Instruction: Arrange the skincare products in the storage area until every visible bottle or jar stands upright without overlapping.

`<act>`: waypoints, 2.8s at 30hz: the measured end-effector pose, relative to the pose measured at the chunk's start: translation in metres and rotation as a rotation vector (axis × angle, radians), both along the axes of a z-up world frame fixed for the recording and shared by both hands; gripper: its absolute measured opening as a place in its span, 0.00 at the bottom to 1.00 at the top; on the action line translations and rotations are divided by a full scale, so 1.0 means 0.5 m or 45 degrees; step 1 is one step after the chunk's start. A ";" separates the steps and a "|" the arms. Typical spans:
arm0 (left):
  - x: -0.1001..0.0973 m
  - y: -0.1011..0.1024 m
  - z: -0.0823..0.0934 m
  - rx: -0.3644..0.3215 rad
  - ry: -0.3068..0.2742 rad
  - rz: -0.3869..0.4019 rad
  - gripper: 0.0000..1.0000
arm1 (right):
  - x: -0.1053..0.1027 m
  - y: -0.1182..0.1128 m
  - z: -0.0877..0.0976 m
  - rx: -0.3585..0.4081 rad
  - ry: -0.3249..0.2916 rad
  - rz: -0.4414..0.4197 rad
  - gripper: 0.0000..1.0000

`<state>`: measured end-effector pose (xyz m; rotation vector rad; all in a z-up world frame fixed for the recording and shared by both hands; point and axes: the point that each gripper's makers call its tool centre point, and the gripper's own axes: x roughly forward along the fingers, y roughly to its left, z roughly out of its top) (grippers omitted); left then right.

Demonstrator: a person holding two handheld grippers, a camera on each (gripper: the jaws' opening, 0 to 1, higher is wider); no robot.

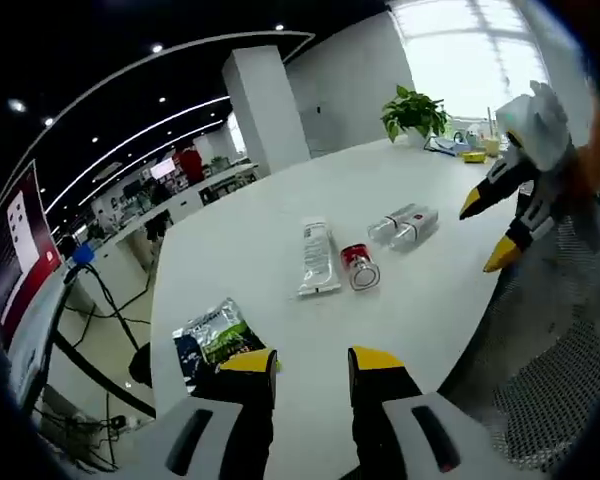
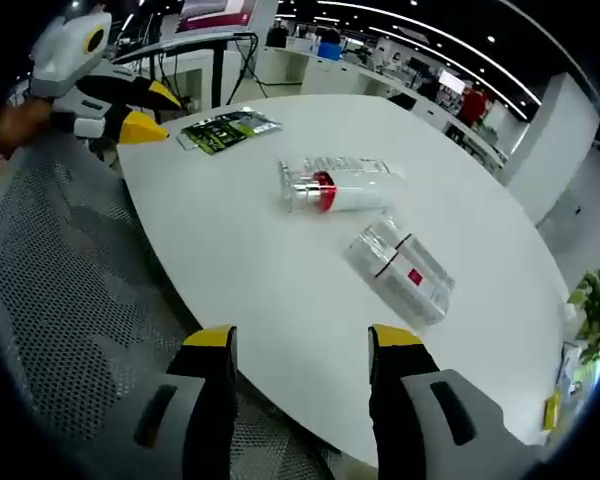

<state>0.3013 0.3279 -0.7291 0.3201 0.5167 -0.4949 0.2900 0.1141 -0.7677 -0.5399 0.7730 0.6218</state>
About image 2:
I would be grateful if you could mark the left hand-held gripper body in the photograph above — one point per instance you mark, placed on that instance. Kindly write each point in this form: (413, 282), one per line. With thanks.
(65, 50)

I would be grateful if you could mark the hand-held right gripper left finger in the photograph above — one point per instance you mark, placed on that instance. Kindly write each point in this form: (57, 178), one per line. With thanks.
(200, 400)

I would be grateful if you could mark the green black skincare sachet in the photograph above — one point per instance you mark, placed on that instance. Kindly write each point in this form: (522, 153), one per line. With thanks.
(225, 130)

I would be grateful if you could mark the small yellow packet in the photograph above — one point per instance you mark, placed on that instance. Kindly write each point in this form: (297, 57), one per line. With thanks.
(553, 410)

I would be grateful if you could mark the white desk black legs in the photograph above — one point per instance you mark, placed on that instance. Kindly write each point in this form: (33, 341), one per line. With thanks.
(180, 44)

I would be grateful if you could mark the long white counter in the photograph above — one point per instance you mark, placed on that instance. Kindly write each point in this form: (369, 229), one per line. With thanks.
(330, 75)

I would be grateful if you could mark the blue box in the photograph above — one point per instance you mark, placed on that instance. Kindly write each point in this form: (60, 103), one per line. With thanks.
(329, 51)

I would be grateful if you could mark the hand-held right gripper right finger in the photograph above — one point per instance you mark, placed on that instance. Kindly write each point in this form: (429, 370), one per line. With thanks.
(405, 400)

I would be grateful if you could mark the grey mesh office chair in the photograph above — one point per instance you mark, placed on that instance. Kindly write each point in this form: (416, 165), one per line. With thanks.
(55, 275)

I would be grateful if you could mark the bright display screen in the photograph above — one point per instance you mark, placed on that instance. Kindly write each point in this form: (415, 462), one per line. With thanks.
(451, 81)

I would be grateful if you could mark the person's left hand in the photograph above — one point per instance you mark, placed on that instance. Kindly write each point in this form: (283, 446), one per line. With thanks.
(20, 125)

